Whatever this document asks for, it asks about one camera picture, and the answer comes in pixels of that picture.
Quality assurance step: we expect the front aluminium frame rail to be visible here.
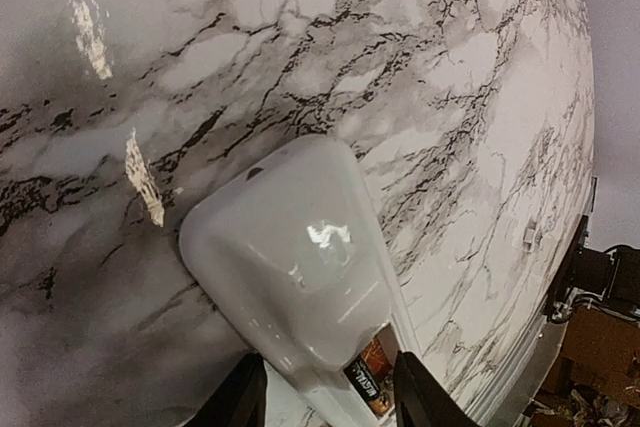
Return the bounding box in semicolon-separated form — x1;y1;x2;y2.
466;315;568;427

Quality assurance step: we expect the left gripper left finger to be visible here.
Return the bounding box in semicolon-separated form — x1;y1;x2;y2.
192;353;268;427

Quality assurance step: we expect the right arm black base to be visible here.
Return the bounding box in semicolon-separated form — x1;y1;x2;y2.
544;176;640;323

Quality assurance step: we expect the white battery cover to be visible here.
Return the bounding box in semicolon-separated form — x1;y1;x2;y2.
522;221;538;252

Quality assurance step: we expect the white remote control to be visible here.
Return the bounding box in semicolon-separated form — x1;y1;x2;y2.
179;135;418;426

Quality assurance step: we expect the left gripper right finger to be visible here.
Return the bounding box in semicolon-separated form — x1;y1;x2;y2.
393;351;473;427

